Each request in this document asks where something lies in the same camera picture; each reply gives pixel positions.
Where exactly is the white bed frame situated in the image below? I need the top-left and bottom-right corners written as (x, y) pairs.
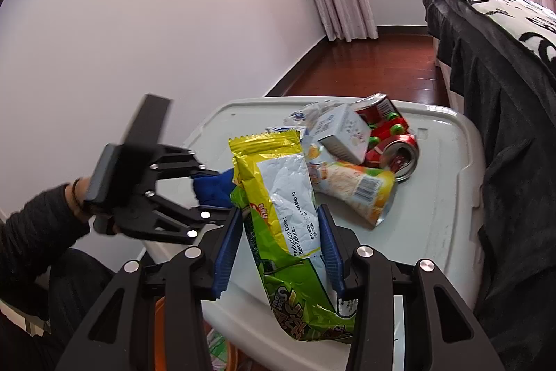
top-left (434, 45), bottom-right (465, 111)

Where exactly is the black white printed blanket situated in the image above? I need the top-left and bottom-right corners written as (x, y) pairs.
top-left (417, 0), bottom-right (556, 78)

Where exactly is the green yellow snack bag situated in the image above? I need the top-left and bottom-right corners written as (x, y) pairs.
top-left (229, 129), bottom-right (357, 343)

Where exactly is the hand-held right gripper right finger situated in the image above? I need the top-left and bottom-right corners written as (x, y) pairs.
top-left (318, 203), bottom-right (507, 371)

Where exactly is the white paper carton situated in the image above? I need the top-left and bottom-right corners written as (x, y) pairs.
top-left (313, 104), bottom-right (372, 165)

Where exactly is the green white plastic wrapper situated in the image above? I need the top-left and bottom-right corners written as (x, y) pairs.
top-left (206, 328), bottom-right (232, 371)

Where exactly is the black wristband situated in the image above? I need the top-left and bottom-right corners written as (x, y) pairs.
top-left (69, 177), bottom-right (86, 209)

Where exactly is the crumpled clear plastic bag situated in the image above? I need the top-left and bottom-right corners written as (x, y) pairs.
top-left (284, 100), bottom-right (348, 128)

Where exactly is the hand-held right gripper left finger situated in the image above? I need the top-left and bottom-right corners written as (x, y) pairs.
top-left (54, 206), bottom-right (244, 371)

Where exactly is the orange white snack packet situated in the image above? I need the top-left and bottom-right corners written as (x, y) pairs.
top-left (306, 160), bottom-right (397, 229)

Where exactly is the white plastic storage box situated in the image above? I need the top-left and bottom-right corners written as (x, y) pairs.
top-left (145, 95), bottom-right (487, 371)

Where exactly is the orange plastic bin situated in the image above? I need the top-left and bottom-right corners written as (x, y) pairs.
top-left (152, 295), bottom-right (248, 371)

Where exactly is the person's left forearm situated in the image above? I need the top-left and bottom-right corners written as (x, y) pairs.
top-left (0, 182), bottom-right (92, 302)

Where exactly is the red drink can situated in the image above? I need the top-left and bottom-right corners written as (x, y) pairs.
top-left (354, 93), bottom-right (409, 141)
top-left (365, 134), bottom-right (420, 183)

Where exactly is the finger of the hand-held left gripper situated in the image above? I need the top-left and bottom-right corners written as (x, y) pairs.
top-left (148, 145), bottom-right (223, 183)
top-left (115, 191), bottom-right (234, 245)

